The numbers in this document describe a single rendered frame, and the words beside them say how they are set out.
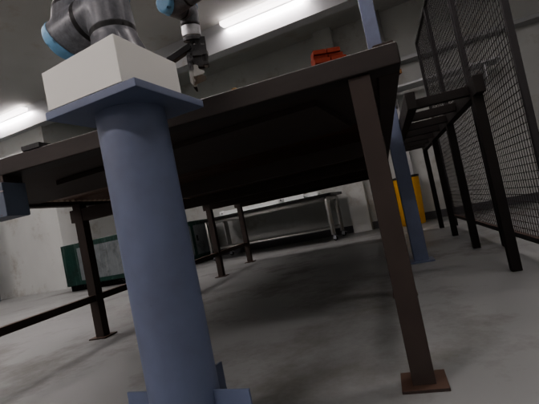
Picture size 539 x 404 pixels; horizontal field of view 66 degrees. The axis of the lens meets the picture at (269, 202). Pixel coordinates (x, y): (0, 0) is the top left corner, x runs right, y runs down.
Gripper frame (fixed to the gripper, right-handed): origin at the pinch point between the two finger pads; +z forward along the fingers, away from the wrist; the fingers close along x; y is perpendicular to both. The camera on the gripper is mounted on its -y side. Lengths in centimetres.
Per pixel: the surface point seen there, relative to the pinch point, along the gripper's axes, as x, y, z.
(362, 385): -63, 41, 98
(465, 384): -76, 64, 95
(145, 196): -77, -9, 36
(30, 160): -25, -56, 22
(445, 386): -76, 59, 94
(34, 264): 627, -388, 180
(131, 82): -83, -7, 11
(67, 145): -30, -41, 19
